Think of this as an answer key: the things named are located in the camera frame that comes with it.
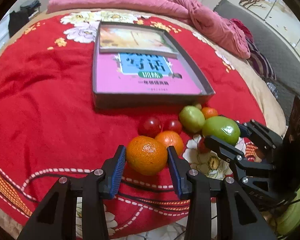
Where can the pink rumpled duvet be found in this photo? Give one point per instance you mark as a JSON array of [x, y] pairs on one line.
[[219, 30]]

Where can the grey shallow cardboard tray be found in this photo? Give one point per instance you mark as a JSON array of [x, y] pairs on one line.
[[112, 38]]

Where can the red cherry tomato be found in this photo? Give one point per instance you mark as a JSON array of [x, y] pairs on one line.
[[201, 146], [150, 127], [173, 125]]

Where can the red pillow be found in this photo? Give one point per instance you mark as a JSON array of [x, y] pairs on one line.
[[245, 30]]

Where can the green apple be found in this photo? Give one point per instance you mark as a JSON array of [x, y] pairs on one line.
[[192, 118], [223, 128]]

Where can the striped dark pillow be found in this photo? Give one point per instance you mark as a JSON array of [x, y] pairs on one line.
[[259, 62]]

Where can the black bag on floor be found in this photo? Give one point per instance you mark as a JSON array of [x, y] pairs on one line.
[[17, 21]]

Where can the orange mandarin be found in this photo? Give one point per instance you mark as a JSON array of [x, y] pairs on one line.
[[171, 138], [209, 112], [146, 155]]

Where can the pink Chinese workbook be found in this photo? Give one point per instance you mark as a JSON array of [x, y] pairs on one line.
[[124, 73]]

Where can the white drawer cabinet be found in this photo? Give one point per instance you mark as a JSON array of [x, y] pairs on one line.
[[4, 32]]

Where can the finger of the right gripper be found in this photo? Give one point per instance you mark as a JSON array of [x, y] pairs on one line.
[[261, 136], [235, 158]]

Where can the red floral blanket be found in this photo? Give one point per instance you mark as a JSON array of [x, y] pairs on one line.
[[49, 126]]

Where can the beige bed sheet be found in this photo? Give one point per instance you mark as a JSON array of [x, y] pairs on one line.
[[270, 108]]

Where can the grey padded headboard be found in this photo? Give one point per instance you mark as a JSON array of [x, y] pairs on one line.
[[283, 69]]

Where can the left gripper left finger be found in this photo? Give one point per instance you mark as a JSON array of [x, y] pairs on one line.
[[55, 216]]

